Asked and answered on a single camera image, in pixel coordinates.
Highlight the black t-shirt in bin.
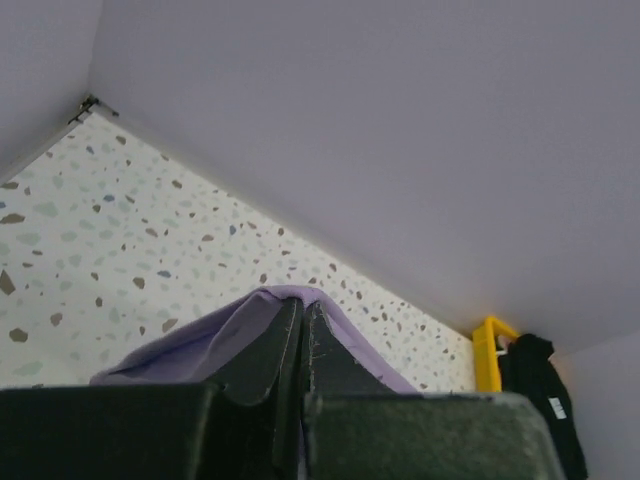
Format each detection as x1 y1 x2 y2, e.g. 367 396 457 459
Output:
498 334 588 479

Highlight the yellow plastic bin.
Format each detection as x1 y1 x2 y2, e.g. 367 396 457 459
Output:
472 316 520 392

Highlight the purple t-shirt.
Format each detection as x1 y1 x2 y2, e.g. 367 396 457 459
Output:
89 283 419 480

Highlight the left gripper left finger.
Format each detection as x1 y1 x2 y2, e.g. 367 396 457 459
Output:
1 299 303 479

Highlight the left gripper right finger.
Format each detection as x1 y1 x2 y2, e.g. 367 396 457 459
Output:
303 303 564 479

